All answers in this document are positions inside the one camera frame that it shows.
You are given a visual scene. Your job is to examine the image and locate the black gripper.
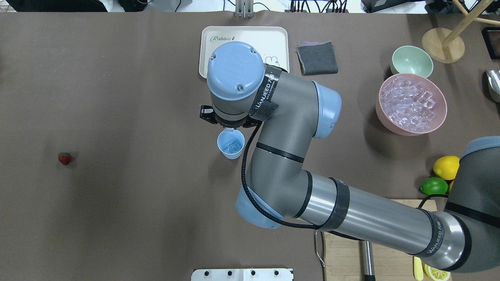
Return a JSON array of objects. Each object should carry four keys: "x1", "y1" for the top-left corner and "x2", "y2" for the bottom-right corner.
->
[{"x1": 200, "y1": 105, "x2": 262, "y2": 129}]

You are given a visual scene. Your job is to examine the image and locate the red strawberry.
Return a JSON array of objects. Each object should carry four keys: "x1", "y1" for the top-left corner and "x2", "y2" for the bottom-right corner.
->
[{"x1": 58, "y1": 152, "x2": 72, "y2": 165}]

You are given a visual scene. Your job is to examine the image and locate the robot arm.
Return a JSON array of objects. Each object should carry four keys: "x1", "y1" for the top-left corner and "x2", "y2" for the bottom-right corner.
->
[{"x1": 200, "y1": 41, "x2": 500, "y2": 273}]

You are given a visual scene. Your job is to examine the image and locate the light blue plastic cup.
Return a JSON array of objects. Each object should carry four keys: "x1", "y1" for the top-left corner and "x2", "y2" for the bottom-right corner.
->
[{"x1": 217, "y1": 129, "x2": 245, "y2": 160}]

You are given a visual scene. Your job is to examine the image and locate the pink bowl of ice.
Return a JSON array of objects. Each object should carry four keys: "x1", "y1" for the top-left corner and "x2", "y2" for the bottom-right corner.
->
[{"x1": 375, "y1": 73, "x2": 448, "y2": 136}]

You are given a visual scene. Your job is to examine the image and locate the wooden cup stand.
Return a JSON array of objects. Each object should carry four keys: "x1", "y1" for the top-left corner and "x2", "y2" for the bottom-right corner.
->
[{"x1": 421, "y1": 0, "x2": 500, "y2": 64}]

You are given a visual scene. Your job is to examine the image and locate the steel ice scoop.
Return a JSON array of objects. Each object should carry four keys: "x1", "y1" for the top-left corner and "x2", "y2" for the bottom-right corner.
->
[{"x1": 486, "y1": 70, "x2": 500, "y2": 103}]

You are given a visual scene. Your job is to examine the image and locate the cream rabbit tray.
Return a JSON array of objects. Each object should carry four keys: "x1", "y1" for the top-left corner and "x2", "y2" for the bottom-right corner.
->
[{"x1": 199, "y1": 26, "x2": 290, "y2": 78}]

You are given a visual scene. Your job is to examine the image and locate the grey folded cloth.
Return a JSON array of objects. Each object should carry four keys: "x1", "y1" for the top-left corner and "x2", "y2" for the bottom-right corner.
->
[{"x1": 296, "y1": 41, "x2": 339, "y2": 75}]

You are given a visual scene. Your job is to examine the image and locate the wooden cutting board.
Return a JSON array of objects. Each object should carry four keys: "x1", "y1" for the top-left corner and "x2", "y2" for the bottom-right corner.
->
[{"x1": 314, "y1": 199, "x2": 454, "y2": 281}]

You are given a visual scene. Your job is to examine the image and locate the green empty bowl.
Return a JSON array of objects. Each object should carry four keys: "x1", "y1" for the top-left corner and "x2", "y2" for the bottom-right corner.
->
[{"x1": 390, "y1": 46, "x2": 434, "y2": 78}]

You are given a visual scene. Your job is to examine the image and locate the steel muddler black tip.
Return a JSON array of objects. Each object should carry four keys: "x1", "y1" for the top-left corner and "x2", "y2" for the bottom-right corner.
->
[{"x1": 360, "y1": 240, "x2": 376, "y2": 281}]

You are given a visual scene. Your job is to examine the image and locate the green lime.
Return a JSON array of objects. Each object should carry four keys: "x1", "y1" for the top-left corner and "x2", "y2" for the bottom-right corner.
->
[{"x1": 420, "y1": 177, "x2": 449, "y2": 195}]

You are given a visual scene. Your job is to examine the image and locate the yellow plastic knife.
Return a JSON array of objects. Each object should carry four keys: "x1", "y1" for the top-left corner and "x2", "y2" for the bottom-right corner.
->
[{"x1": 412, "y1": 256, "x2": 424, "y2": 281}]

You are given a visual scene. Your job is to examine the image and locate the lemon slice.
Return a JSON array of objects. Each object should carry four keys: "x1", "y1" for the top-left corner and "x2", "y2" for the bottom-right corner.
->
[{"x1": 423, "y1": 264, "x2": 451, "y2": 281}]

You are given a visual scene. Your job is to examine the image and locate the black glass tray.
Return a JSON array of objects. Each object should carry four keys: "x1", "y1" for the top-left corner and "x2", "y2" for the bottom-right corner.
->
[{"x1": 482, "y1": 27, "x2": 500, "y2": 53}]

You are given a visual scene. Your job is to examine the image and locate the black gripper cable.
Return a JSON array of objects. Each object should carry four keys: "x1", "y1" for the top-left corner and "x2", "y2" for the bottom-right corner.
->
[{"x1": 241, "y1": 123, "x2": 368, "y2": 242}]

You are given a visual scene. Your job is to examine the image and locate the aluminium frame post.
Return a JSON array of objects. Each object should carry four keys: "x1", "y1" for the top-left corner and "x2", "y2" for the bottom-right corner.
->
[{"x1": 234, "y1": 0, "x2": 255, "y2": 18}]

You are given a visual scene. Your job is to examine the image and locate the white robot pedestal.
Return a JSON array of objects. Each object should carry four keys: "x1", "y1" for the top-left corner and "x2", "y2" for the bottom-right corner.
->
[{"x1": 191, "y1": 268, "x2": 295, "y2": 281}]

